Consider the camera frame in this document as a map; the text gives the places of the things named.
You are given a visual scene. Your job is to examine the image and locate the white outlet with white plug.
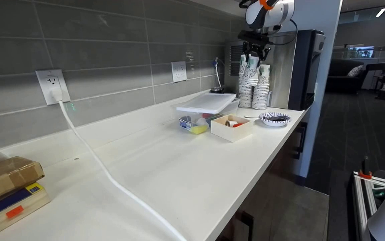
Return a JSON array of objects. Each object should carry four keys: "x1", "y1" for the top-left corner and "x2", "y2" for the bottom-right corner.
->
[{"x1": 35, "y1": 68, "x2": 72, "y2": 106}]

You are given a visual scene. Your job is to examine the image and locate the white wall outlet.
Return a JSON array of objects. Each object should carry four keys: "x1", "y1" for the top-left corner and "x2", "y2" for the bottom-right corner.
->
[{"x1": 170, "y1": 60, "x2": 189, "y2": 84}]

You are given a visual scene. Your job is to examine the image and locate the tall stack of paper cups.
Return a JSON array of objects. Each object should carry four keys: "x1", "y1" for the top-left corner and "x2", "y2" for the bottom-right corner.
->
[{"x1": 238, "y1": 52, "x2": 262, "y2": 109}]

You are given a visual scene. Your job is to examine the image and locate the dark sofa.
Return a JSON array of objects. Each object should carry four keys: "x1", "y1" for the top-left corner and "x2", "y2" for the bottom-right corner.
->
[{"x1": 325, "y1": 57, "x2": 369, "y2": 93}]

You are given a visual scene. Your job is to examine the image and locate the wooden tray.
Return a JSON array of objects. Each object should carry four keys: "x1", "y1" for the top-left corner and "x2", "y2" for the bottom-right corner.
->
[{"x1": 0, "y1": 180, "x2": 52, "y2": 241}]

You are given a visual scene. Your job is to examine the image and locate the light wooden open box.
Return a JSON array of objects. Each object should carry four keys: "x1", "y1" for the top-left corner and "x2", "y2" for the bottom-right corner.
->
[{"x1": 210, "y1": 112, "x2": 256, "y2": 143}]

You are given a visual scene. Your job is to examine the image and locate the computer monitor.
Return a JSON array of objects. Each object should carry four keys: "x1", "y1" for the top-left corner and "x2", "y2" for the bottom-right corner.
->
[{"x1": 346, "y1": 44, "x2": 377, "y2": 58}]

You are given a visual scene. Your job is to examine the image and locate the brown cardboard box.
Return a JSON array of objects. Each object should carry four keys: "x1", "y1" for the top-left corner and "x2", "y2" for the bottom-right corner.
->
[{"x1": 0, "y1": 155, "x2": 46, "y2": 208}]

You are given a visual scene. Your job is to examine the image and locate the dark wood base cabinet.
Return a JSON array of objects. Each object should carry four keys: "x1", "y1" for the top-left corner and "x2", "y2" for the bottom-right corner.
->
[{"x1": 214, "y1": 118, "x2": 312, "y2": 241}]

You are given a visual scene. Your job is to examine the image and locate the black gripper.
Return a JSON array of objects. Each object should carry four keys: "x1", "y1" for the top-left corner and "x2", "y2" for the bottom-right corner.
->
[{"x1": 237, "y1": 29, "x2": 276, "y2": 61}]

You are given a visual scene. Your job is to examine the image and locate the clear plastic container with lid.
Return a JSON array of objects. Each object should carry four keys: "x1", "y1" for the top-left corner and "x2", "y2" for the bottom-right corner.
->
[{"x1": 175, "y1": 90, "x2": 242, "y2": 136}]

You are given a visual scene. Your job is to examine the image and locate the aluminium frame stand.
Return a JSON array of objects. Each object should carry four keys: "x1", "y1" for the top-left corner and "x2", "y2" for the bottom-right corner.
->
[{"x1": 352, "y1": 168, "x2": 385, "y2": 241}]

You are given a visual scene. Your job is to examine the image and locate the blue patterned paper plate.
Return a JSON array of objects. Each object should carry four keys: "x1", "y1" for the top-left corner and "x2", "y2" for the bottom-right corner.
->
[{"x1": 258, "y1": 110, "x2": 292, "y2": 129}]

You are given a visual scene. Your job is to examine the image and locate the short stack of paper cups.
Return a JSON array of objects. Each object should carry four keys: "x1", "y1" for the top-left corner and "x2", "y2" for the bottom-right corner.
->
[{"x1": 252, "y1": 62, "x2": 273, "y2": 110}]

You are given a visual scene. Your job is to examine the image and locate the yellow sponge block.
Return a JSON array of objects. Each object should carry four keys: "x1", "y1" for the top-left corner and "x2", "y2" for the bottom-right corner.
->
[{"x1": 189, "y1": 124, "x2": 210, "y2": 136}]

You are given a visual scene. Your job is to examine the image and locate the white power cable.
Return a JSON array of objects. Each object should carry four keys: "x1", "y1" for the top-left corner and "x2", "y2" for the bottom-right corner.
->
[{"x1": 51, "y1": 90, "x2": 190, "y2": 241}]

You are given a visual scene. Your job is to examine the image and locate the brown coffee grounds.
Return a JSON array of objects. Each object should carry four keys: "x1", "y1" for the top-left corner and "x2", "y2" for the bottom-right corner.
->
[{"x1": 265, "y1": 113, "x2": 289, "y2": 123}]

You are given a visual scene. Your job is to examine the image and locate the black tall appliance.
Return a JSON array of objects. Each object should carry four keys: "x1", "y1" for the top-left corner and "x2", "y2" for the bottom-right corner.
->
[{"x1": 288, "y1": 29, "x2": 328, "y2": 110}]

